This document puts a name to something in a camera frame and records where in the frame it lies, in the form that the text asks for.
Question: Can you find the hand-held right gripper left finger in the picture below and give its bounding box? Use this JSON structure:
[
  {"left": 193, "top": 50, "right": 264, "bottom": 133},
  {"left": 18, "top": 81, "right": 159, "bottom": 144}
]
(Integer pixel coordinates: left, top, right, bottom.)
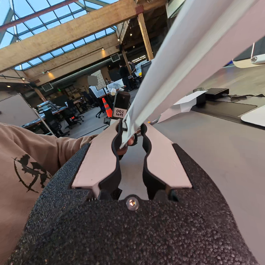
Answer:
[{"left": 71, "top": 119, "right": 122, "bottom": 200}]

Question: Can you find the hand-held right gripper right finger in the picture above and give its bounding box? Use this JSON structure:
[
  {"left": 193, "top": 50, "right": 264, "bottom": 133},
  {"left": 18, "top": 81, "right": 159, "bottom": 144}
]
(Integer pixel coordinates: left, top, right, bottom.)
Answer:
[{"left": 142, "top": 123, "right": 193, "bottom": 200}]

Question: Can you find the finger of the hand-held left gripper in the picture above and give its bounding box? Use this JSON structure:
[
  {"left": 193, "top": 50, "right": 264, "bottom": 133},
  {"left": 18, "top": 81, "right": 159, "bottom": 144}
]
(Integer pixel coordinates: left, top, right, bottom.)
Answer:
[
  {"left": 122, "top": 114, "right": 131, "bottom": 133},
  {"left": 120, "top": 132, "right": 133, "bottom": 149}
]

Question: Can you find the white paper sheet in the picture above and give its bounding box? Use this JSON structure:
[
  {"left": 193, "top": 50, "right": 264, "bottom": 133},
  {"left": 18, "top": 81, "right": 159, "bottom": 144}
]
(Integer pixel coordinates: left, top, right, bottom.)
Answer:
[{"left": 120, "top": 0, "right": 265, "bottom": 148}]

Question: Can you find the person's left forearm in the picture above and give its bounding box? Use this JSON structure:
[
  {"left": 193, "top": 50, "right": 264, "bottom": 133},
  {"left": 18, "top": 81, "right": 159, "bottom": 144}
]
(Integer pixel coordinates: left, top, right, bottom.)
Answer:
[{"left": 50, "top": 134, "right": 99, "bottom": 176}]

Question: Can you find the grey desk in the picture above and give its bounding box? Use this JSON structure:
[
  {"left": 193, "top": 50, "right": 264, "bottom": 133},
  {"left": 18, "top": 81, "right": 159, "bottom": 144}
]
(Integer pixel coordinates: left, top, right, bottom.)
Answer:
[{"left": 118, "top": 65, "right": 265, "bottom": 264}]

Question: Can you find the long wooden desk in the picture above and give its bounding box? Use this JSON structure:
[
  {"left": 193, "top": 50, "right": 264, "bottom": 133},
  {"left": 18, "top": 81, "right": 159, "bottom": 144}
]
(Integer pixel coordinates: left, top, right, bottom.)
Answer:
[{"left": 21, "top": 106, "right": 70, "bottom": 135}]

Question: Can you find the black desk power box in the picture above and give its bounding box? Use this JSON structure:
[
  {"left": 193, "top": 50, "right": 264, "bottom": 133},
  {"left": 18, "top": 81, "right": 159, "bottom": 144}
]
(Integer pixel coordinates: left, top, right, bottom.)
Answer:
[{"left": 193, "top": 88, "right": 229, "bottom": 106}]

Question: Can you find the person's left hand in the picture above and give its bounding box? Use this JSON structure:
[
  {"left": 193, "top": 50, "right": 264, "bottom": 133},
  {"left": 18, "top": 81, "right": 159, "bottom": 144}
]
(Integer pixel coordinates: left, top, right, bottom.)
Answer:
[{"left": 117, "top": 134, "right": 138, "bottom": 156}]

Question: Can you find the orange traffic cone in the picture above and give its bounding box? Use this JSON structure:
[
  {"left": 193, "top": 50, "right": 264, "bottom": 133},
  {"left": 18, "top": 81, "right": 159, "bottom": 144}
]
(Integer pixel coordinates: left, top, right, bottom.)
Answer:
[{"left": 102, "top": 98, "right": 113, "bottom": 118}]

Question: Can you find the clear plastic cover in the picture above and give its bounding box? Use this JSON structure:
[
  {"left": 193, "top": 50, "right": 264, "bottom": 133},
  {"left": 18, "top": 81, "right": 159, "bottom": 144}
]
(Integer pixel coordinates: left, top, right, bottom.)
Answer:
[{"left": 89, "top": 80, "right": 126, "bottom": 98}]

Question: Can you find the black office chair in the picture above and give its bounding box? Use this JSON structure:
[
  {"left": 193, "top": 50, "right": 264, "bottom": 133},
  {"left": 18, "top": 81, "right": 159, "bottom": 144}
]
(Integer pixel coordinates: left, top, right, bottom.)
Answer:
[
  {"left": 94, "top": 97, "right": 107, "bottom": 119},
  {"left": 43, "top": 109, "right": 70, "bottom": 137},
  {"left": 62, "top": 101, "right": 84, "bottom": 125}
]

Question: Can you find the white paper plane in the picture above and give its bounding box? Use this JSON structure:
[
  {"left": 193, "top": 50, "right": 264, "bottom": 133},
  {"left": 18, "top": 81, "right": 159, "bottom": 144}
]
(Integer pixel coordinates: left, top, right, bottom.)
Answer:
[{"left": 157, "top": 90, "right": 208, "bottom": 124}]

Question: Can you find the stack of grey packets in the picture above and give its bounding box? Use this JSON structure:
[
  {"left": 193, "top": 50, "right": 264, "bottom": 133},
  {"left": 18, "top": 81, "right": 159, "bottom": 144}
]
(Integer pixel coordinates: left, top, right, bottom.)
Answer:
[{"left": 37, "top": 101, "right": 57, "bottom": 113}]

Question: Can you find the white laptop stand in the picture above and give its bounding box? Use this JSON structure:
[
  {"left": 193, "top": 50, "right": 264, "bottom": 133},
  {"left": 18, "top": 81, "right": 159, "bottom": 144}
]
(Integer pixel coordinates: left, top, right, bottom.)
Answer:
[{"left": 241, "top": 41, "right": 265, "bottom": 127}]

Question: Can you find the white rolling whiteboard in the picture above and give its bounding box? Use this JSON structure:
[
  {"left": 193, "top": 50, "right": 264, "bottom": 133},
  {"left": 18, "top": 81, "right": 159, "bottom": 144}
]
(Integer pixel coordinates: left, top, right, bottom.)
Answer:
[{"left": 0, "top": 93, "right": 56, "bottom": 137}]

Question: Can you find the black laptop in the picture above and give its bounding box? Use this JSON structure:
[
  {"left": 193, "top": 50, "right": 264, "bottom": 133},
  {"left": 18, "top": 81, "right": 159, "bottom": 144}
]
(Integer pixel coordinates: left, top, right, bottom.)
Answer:
[{"left": 232, "top": 40, "right": 265, "bottom": 69}]

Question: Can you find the wooden post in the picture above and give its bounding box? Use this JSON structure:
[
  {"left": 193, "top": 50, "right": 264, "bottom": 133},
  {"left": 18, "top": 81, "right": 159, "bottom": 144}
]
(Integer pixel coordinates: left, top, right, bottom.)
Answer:
[{"left": 136, "top": 6, "right": 154, "bottom": 61}]

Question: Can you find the black braided cable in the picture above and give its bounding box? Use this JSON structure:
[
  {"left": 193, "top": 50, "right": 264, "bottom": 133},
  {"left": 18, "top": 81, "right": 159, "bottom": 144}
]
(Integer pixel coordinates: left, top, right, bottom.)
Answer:
[{"left": 222, "top": 94, "right": 265, "bottom": 102}]

